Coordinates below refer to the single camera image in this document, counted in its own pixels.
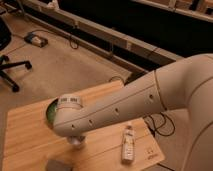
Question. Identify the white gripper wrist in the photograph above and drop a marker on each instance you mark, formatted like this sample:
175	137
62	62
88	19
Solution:
77	141

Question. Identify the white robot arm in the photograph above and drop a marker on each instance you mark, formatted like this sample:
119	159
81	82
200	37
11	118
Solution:
186	83

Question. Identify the grey sponge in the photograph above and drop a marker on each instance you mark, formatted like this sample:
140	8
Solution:
54	165

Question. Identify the green bowl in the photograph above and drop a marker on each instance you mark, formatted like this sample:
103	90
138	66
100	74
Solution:
51	112

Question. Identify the clear plastic bottle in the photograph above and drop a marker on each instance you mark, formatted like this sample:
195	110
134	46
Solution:
127	154

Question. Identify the grey floor power box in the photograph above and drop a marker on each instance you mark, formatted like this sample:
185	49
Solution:
36	40

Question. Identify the black office chair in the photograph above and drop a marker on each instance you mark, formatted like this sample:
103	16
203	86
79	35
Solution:
5	39

